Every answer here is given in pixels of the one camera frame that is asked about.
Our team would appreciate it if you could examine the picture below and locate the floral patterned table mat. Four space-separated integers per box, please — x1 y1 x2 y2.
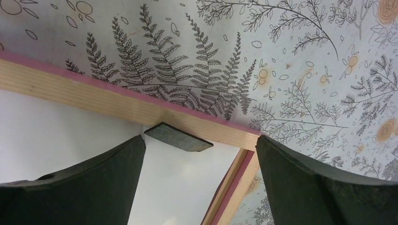
0 0 398 225

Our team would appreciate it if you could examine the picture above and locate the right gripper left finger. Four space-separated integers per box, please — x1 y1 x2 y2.
0 135 146 225

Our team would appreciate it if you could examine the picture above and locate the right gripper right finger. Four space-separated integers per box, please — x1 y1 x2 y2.
256 135 398 225

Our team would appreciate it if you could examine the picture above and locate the small dark grey pad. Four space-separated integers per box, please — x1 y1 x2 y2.
144 122 214 152

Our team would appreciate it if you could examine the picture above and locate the seascape photo print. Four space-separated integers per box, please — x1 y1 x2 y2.
0 90 239 225

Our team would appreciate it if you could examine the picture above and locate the wooden picture frame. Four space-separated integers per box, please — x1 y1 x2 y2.
0 51 260 225

